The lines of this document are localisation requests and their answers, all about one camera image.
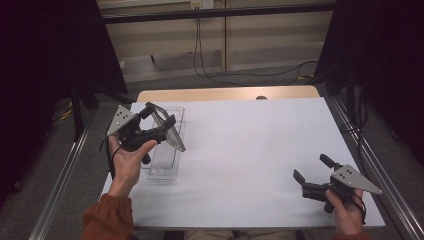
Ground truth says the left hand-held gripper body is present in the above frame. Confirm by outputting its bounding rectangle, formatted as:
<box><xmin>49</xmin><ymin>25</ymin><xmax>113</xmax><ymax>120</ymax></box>
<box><xmin>106</xmin><ymin>104</ymin><xmax>168</xmax><ymax>165</ymax></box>

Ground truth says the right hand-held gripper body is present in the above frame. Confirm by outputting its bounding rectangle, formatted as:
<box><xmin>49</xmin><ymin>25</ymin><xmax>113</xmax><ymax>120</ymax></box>
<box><xmin>301</xmin><ymin>164</ymin><xmax>385</xmax><ymax>214</ymax></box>

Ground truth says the clear plastic tray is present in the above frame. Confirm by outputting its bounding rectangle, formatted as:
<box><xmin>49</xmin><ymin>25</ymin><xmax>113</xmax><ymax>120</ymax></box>
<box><xmin>141</xmin><ymin>106</ymin><xmax>186</xmax><ymax>183</ymax></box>

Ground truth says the person's right hand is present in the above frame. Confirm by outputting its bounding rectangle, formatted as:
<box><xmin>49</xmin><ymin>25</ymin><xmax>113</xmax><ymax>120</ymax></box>
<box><xmin>325</xmin><ymin>188</ymin><xmax>366</xmax><ymax>236</ymax></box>

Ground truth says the person's left hand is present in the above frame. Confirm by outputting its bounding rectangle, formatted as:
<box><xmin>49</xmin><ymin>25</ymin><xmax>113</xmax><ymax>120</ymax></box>
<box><xmin>106</xmin><ymin>134</ymin><xmax>159</xmax><ymax>199</ymax></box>

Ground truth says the white table sheet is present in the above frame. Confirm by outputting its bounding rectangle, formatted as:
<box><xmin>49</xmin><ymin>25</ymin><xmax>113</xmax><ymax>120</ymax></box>
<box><xmin>100</xmin><ymin>96</ymin><xmax>387</xmax><ymax>230</ymax></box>

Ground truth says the black stand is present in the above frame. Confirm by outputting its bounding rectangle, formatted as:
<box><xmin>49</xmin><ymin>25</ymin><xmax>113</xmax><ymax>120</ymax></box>
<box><xmin>70</xmin><ymin>81</ymin><xmax>100</xmax><ymax>142</ymax></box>
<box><xmin>345</xmin><ymin>64</ymin><xmax>358</xmax><ymax>125</ymax></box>

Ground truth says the wooden table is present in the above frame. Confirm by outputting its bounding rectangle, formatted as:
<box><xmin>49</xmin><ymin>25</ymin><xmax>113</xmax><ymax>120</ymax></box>
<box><xmin>136</xmin><ymin>85</ymin><xmax>321</xmax><ymax>104</ymax></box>

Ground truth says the black curtain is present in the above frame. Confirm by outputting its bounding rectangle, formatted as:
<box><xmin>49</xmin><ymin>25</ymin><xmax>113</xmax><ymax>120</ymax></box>
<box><xmin>313</xmin><ymin>0</ymin><xmax>424</xmax><ymax>168</ymax></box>
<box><xmin>0</xmin><ymin>0</ymin><xmax>130</xmax><ymax>204</ymax></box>

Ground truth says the right hand-held gripper cable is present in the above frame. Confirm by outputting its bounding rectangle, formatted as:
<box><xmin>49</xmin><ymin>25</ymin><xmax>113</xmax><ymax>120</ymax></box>
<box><xmin>352</xmin><ymin>193</ymin><xmax>368</xmax><ymax>225</ymax></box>

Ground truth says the hand-held gripper cable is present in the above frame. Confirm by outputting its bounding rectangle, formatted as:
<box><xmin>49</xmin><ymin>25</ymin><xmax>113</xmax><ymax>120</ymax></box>
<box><xmin>105</xmin><ymin>133</ymin><xmax>123</xmax><ymax>181</ymax></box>
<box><xmin>352</xmin><ymin>193</ymin><xmax>368</xmax><ymax>225</ymax></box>

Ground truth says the left hand-held gripper cable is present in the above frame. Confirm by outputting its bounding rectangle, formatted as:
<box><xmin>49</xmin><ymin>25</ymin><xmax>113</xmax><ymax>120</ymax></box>
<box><xmin>105</xmin><ymin>133</ymin><xmax>123</xmax><ymax>181</ymax></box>

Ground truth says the metal floor rail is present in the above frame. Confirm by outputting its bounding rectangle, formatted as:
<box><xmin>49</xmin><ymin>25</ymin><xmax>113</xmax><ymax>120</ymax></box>
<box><xmin>28</xmin><ymin>109</ymin><xmax>98</xmax><ymax>240</ymax></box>
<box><xmin>328</xmin><ymin>95</ymin><xmax>424</xmax><ymax>240</ymax></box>

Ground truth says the yellow cable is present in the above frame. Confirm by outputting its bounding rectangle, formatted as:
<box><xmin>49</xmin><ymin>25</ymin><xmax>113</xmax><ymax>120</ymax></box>
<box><xmin>51</xmin><ymin>99</ymin><xmax>74</xmax><ymax>122</ymax></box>

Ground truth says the black power cable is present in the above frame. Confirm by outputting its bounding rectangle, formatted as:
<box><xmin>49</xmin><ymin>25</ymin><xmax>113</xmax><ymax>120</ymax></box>
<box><xmin>193</xmin><ymin>17</ymin><xmax>319</xmax><ymax>87</ymax></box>
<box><xmin>196</xmin><ymin>17</ymin><xmax>301</xmax><ymax>84</ymax></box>

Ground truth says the white wall socket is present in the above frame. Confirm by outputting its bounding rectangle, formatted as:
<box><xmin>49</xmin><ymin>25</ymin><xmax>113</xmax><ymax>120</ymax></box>
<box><xmin>190</xmin><ymin>0</ymin><xmax>215</xmax><ymax>11</ymax></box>

